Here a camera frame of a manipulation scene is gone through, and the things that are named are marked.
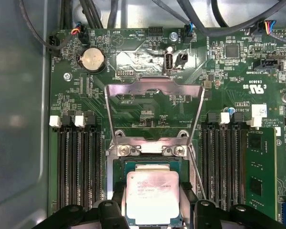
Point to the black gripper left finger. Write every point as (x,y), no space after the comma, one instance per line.
(105,214)

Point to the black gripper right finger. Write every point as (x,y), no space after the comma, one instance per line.
(212,214)

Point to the silver-topped CPU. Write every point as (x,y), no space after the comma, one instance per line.
(155,198)

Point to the metal CPU socket cover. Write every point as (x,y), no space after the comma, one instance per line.
(124,88)

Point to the RAM slot with white clips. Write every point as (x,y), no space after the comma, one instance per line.
(63,167)
(221,167)
(85,167)

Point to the CPU socket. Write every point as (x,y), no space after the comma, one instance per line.
(118,167)

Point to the green RAM stick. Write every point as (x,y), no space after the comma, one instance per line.
(259,167)

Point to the green motherboard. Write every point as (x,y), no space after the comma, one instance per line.
(62,95)

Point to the silver motherboard screw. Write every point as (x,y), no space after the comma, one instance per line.
(67,76)
(174,35)

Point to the black PC case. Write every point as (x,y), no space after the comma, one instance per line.
(14,95)

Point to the silver coin battery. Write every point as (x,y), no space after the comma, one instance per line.
(93,58)

